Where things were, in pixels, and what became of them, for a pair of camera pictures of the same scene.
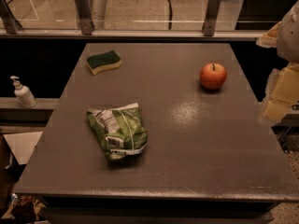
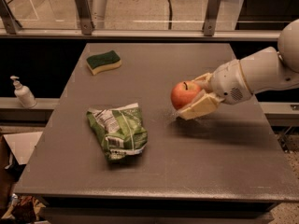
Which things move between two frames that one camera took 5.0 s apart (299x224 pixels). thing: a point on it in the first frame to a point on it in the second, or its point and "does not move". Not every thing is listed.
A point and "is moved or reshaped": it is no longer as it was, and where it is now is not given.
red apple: (213, 76) is moved or reshaped
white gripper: (290, 37) to (228, 81)
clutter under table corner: (23, 210) does not move
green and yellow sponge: (104, 62) does not move
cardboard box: (15, 150) does not move
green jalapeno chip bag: (121, 131) does not move
